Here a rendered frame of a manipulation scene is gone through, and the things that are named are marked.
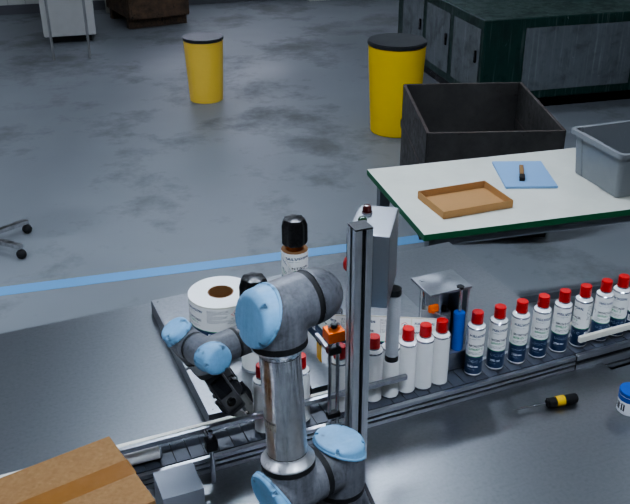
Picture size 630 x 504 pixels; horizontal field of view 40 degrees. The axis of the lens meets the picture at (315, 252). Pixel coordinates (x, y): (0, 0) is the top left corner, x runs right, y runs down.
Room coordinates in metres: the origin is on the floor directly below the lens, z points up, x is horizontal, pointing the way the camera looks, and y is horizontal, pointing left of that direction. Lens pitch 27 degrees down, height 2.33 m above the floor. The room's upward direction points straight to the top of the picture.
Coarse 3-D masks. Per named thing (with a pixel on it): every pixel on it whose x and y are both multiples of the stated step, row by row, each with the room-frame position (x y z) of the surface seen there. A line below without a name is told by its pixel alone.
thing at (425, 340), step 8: (424, 328) 1.98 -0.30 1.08; (416, 336) 2.00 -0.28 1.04; (424, 336) 1.97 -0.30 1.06; (432, 336) 1.99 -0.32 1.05; (424, 344) 1.97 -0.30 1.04; (432, 344) 1.97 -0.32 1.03; (424, 352) 1.97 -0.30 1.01; (432, 352) 1.98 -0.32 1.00; (416, 360) 1.98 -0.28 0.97; (424, 360) 1.97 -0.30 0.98; (432, 360) 1.98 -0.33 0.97; (416, 368) 1.98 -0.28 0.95; (424, 368) 1.97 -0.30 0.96; (416, 376) 1.97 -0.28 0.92; (424, 376) 1.97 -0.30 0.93; (416, 384) 1.97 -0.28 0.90; (424, 384) 1.97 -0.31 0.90
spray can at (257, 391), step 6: (258, 366) 1.79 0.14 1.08; (258, 372) 1.79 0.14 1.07; (258, 378) 1.79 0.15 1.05; (258, 384) 1.78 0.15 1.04; (258, 390) 1.78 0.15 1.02; (258, 396) 1.78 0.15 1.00; (258, 402) 1.78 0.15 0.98; (258, 408) 1.78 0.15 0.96; (258, 420) 1.78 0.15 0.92; (258, 426) 1.78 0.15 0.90; (264, 426) 1.78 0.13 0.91; (258, 432) 1.78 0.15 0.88; (264, 432) 1.78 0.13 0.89
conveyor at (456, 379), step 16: (512, 368) 2.07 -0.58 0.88; (448, 384) 2.00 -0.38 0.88; (464, 384) 2.00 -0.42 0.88; (384, 400) 1.92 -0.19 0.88; (400, 400) 1.92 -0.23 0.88; (320, 416) 1.85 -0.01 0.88; (224, 432) 1.79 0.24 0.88; (240, 432) 1.79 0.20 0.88; (256, 432) 1.79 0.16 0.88; (176, 448) 1.72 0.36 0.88; (192, 448) 1.72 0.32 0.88; (224, 448) 1.72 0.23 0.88; (144, 464) 1.67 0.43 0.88; (160, 464) 1.67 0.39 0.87
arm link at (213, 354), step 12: (192, 336) 1.70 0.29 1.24; (204, 336) 1.69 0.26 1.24; (216, 336) 1.69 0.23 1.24; (228, 336) 1.69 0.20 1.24; (192, 348) 1.66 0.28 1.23; (204, 348) 1.64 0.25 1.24; (216, 348) 1.63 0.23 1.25; (228, 348) 1.67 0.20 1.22; (240, 348) 1.68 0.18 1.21; (192, 360) 1.65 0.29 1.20; (204, 360) 1.61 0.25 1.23; (216, 360) 1.62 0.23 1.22; (228, 360) 1.64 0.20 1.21; (216, 372) 1.62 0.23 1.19
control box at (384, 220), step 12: (372, 216) 1.85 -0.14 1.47; (384, 216) 1.85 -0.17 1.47; (396, 216) 1.86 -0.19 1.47; (384, 228) 1.78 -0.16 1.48; (396, 228) 1.86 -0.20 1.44; (384, 240) 1.74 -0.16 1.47; (396, 240) 1.87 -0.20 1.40; (384, 252) 1.74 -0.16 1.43; (396, 252) 1.88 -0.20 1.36; (372, 264) 1.75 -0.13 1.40; (384, 264) 1.74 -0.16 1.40; (396, 264) 1.89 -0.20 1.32; (372, 276) 1.75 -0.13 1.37; (384, 276) 1.74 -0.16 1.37; (372, 288) 1.75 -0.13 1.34; (384, 288) 1.74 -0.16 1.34; (372, 300) 1.74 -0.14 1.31; (384, 300) 1.74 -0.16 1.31
